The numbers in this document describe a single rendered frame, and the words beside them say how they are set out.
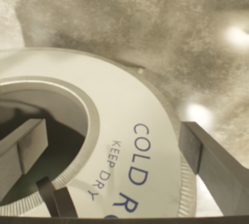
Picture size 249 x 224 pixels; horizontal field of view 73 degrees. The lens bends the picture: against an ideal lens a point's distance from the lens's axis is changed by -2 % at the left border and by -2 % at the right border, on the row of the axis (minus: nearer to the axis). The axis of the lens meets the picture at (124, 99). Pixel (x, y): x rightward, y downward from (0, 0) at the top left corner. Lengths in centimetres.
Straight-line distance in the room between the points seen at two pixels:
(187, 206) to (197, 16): 102
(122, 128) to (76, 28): 81
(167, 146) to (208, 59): 91
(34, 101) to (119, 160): 54
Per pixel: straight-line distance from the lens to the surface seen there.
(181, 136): 16
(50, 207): 45
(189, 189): 54
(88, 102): 68
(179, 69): 135
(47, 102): 89
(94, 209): 47
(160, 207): 50
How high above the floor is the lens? 113
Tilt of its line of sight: 50 degrees down
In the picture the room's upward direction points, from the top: 177 degrees counter-clockwise
